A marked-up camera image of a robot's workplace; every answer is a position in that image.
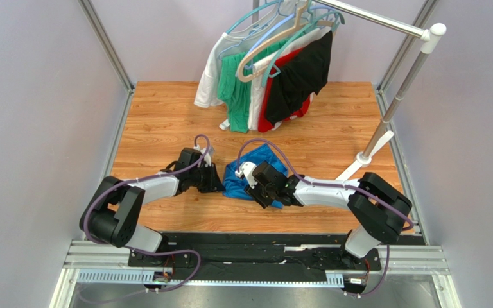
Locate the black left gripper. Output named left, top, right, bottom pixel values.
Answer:
left=189, top=162, right=226, bottom=193

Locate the blue cloth napkin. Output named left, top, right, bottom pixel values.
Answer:
left=223, top=144, right=288, bottom=201

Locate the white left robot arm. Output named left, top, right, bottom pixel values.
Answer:
left=79, top=146, right=225, bottom=253

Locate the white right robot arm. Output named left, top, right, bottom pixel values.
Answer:
left=235, top=162, right=413, bottom=259

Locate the red t-shirt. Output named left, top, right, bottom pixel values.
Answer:
left=257, top=47, right=316, bottom=133

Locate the white t-shirt left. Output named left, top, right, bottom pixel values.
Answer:
left=194, top=31, right=256, bottom=108

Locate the white t-shirt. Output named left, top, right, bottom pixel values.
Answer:
left=219, top=26, right=333, bottom=132
left=194, top=31, right=256, bottom=108

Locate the green t-shirt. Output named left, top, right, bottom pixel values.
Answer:
left=218, top=52, right=266, bottom=133

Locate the teal plastic hanger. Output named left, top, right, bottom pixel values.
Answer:
left=244, top=26, right=332, bottom=84

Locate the white t-shirt middle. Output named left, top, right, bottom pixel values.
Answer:
left=219, top=26, right=333, bottom=132

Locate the black t-shirt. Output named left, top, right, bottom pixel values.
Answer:
left=264, top=30, right=334, bottom=127

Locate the teal hanger left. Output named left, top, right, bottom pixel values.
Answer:
left=225, top=1, right=281, bottom=34

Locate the blue plastic hanger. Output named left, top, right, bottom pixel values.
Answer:
left=218, top=12, right=298, bottom=71

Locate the white clothes rack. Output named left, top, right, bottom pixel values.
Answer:
left=252, top=0, right=447, bottom=182

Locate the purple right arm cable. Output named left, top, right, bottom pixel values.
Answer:
left=236, top=138, right=415, bottom=298

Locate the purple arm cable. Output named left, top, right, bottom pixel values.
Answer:
left=236, top=138, right=415, bottom=298
left=83, top=134, right=202, bottom=296

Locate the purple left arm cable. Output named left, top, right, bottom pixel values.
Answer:
left=83, top=134, right=202, bottom=296

